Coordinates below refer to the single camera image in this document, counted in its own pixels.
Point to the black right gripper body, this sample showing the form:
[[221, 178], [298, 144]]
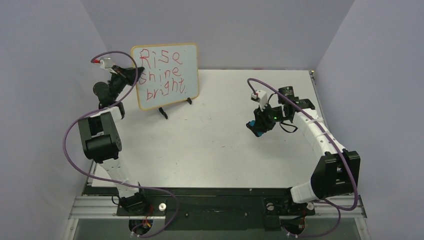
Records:
[[260, 121]]

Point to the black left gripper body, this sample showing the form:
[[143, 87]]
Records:
[[120, 80]]

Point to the yellow framed whiteboard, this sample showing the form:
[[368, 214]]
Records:
[[170, 75]]

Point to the blue black whiteboard eraser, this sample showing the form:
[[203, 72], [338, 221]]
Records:
[[250, 125]]

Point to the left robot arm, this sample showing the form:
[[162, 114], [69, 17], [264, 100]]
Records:
[[101, 141]]

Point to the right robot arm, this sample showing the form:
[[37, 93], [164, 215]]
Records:
[[337, 169]]

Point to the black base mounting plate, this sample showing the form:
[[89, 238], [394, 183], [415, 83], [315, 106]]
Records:
[[176, 221]]

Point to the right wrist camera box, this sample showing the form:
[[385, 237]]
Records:
[[261, 97]]

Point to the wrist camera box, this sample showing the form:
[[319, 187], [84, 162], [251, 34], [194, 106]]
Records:
[[104, 63], [261, 97]]

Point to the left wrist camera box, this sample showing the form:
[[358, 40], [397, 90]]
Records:
[[104, 63]]

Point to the black wire easel stand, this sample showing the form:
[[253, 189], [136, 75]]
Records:
[[165, 110]]

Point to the aluminium frame rail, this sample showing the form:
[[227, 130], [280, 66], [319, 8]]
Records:
[[101, 207]]

